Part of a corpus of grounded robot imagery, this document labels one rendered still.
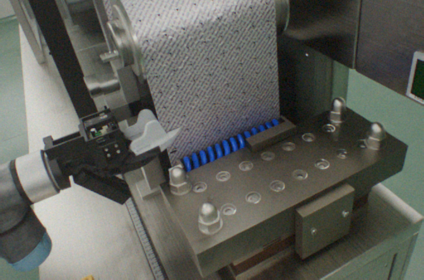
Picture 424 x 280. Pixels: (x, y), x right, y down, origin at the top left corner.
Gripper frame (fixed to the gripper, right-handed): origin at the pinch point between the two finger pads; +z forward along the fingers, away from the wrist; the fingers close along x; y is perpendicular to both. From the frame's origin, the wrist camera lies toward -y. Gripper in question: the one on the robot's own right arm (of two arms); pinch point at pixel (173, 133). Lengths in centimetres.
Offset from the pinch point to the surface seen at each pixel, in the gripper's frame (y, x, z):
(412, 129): -109, 60, 155
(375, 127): -1.8, -16.7, 29.5
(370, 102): -109, 96, 156
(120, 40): 17.8, 2.7, -3.7
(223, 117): -0.6, -0.3, 9.4
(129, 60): 14.1, 2.9, -3.3
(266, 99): -0.6, -0.3, 18.8
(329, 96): -18, 14, 47
